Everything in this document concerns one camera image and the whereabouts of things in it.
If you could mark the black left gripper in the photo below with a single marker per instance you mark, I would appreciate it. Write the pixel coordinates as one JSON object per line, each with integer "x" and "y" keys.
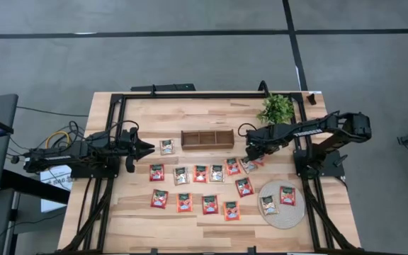
{"x": 131, "y": 141}

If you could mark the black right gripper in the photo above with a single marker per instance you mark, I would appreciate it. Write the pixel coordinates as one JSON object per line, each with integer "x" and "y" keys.
{"x": 260, "y": 141}

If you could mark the orange tea bag sachet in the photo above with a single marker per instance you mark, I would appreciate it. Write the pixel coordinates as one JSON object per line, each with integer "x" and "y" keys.
{"x": 261, "y": 162}
{"x": 184, "y": 202}
{"x": 232, "y": 166}
{"x": 231, "y": 211}
{"x": 200, "y": 174}

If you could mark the beige tea bag sachet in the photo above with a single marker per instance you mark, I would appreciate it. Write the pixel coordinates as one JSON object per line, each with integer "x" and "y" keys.
{"x": 246, "y": 167}
{"x": 269, "y": 205}
{"x": 167, "y": 147}
{"x": 217, "y": 173}
{"x": 181, "y": 176}

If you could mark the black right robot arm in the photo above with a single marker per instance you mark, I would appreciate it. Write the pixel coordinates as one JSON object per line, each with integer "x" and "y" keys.
{"x": 310, "y": 132}

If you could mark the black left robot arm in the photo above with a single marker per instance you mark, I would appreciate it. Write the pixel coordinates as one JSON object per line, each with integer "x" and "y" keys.
{"x": 59, "y": 157}

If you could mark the wooden three-compartment tea organizer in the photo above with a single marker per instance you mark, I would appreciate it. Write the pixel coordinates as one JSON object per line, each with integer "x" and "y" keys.
{"x": 207, "y": 146}

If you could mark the green plant in white pot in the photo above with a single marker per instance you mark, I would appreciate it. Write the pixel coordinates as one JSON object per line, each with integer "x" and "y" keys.
{"x": 276, "y": 110}

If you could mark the black power strip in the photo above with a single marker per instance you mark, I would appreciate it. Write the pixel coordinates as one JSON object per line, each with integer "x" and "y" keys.
{"x": 168, "y": 87}

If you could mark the round woven beige placemat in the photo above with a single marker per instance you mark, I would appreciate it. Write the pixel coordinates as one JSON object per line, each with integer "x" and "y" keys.
{"x": 289, "y": 216}

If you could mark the small black clamp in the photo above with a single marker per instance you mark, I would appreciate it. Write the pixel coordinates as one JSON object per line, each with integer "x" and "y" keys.
{"x": 311, "y": 99}

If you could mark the white printed paper sheet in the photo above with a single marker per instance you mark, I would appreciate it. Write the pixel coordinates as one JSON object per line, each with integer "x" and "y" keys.
{"x": 57, "y": 176}

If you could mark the black crossbar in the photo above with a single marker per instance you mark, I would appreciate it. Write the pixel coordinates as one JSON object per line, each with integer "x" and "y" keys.
{"x": 30, "y": 186}

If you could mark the black curved bracket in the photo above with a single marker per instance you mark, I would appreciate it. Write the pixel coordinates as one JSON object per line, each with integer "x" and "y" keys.
{"x": 263, "y": 86}

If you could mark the black aluminium table frame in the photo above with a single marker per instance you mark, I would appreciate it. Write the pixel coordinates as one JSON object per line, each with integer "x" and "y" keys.
{"x": 190, "y": 95}

